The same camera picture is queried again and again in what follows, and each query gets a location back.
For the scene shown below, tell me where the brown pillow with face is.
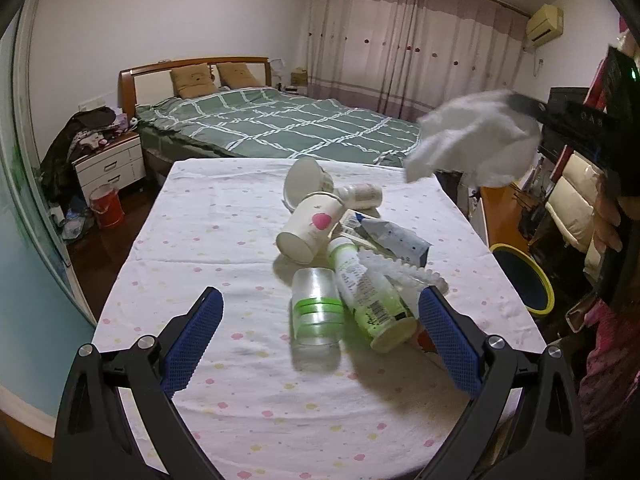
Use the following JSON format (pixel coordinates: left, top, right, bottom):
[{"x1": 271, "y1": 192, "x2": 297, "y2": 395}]
[{"x1": 170, "y1": 63, "x2": 219, "y2": 98}]

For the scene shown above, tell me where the paper cup with coloured dots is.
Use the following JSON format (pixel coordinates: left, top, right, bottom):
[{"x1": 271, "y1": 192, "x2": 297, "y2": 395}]
[{"x1": 276, "y1": 195, "x2": 346, "y2": 265}]

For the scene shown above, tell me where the person's right hand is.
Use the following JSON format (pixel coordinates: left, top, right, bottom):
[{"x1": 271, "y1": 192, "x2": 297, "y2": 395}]
[{"x1": 594, "y1": 172, "x2": 624, "y2": 254}]

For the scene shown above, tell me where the wooden bed headboard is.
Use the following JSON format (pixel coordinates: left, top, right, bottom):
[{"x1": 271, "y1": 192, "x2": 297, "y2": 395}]
[{"x1": 118, "y1": 56, "x2": 273, "y2": 121}]

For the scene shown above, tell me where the white tissue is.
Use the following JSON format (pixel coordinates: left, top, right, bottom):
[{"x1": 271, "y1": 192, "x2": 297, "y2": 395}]
[{"x1": 404, "y1": 91, "x2": 542, "y2": 187}]

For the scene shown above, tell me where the bluish plastic bag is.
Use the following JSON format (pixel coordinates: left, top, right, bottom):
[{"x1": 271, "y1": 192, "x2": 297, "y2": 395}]
[{"x1": 60, "y1": 205, "x2": 93, "y2": 241}]

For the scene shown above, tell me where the cream cushioned chair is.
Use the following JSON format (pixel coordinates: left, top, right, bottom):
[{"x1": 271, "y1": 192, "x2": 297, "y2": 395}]
[{"x1": 545, "y1": 152, "x2": 606, "y2": 281}]

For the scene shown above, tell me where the yellowed air conditioner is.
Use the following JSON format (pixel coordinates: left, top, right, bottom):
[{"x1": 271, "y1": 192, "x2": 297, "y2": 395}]
[{"x1": 525, "y1": 3, "x2": 564, "y2": 43}]

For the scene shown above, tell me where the frosted glass sliding door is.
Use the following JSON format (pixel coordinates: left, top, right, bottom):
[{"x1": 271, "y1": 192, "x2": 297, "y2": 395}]
[{"x1": 0, "y1": 0, "x2": 98, "y2": 426}]

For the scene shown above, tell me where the red bucket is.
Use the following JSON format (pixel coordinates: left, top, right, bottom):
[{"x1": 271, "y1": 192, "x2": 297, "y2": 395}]
[{"x1": 89, "y1": 183, "x2": 125, "y2": 229}]

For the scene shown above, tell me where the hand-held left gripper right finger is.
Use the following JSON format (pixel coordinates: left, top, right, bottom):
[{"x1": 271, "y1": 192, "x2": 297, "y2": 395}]
[{"x1": 417, "y1": 285, "x2": 586, "y2": 480}]

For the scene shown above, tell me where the wooden desk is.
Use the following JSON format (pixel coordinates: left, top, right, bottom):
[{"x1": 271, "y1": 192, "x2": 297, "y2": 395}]
[{"x1": 477, "y1": 182, "x2": 538, "y2": 251}]

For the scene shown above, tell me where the pile of dark clothes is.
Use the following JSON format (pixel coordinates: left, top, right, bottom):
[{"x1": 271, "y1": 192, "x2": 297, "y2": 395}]
[{"x1": 40, "y1": 106, "x2": 133, "y2": 206}]

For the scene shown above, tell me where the green and white bottle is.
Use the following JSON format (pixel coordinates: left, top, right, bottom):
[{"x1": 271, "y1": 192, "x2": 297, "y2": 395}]
[{"x1": 326, "y1": 237, "x2": 419, "y2": 352}]

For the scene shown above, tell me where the white and blue tube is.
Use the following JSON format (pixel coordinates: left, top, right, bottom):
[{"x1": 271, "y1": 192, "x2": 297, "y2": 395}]
[{"x1": 334, "y1": 210, "x2": 376, "y2": 248}]

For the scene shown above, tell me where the bed with green quilt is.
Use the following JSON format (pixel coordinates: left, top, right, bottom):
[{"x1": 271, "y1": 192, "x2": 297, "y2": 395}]
[{"x1": 136, "y1": 86, "x2": 423, "y2": 167}]

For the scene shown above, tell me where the plain brown pillow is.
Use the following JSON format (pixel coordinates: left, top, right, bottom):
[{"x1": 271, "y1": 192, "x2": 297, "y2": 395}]
[{"x1": 216, "y1": 62, "x2": 263, "y2": 88}]

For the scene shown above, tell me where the white nightstand with wooden top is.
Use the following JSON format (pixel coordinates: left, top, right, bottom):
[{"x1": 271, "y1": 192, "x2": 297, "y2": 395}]
[{"x1": 71, "y1": 132, "x2": 147, "y2": 206}]

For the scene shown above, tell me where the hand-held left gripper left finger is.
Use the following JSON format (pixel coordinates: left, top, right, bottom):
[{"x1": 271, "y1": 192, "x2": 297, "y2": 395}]
[{"x1": 52, "y1": 286, "x2": 224, "y2": 480}]

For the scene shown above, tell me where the blue-grey snack wrapper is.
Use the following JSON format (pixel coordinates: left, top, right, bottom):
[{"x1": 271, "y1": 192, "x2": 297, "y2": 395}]
[{"x1": 360, "y1": 219, "x2": 433, "y2": 267}]

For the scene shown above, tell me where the small white bottle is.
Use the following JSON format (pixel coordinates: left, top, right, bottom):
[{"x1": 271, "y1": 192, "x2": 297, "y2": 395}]
[{"x1": 332, "y1": 183, "x2": 383, "y2": 209}]

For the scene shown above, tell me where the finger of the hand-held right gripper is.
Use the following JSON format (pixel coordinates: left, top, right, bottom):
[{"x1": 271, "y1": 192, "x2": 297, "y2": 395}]
[{"x1": 505, "y1": 89, "x2": 549, "y2": 120}]

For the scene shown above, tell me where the pink striped curtain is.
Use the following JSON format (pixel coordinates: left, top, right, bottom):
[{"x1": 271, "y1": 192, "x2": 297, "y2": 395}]
[{"x1": 305, "y1": 0, "x2": 531, "y2": 121}]

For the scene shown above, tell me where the pink patterned cloth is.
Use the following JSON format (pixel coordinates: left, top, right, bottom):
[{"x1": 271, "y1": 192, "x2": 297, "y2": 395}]
[{"x1": 575, "y1": 300, "x2": 640, "y2": 441}]

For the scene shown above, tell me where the trash bin with yellow rim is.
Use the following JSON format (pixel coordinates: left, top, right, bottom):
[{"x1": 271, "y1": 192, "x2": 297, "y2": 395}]
[{"x1": 489, "y1": 243, "x2": 556, "y2": 316}]

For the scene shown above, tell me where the clear serrated plastic tray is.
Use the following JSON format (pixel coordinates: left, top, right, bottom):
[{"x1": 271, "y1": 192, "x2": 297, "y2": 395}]
[{"x1": 357, "y1": 251, "x2": 449, "y2": 311}]

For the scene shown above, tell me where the clear cup with green bands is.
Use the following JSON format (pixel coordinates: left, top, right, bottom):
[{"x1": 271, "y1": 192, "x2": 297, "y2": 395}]
[{"x1": 291, "y1": 267, "x2": 347, "y2": 351}]

